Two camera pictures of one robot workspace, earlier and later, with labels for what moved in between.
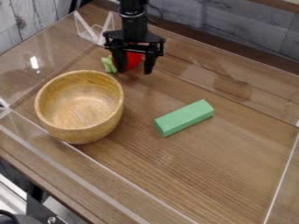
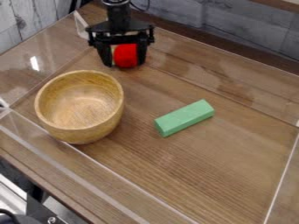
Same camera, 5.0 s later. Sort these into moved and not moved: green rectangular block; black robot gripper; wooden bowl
Moved: black robot gripper
Not moved: wooden bowl; green rectangular block
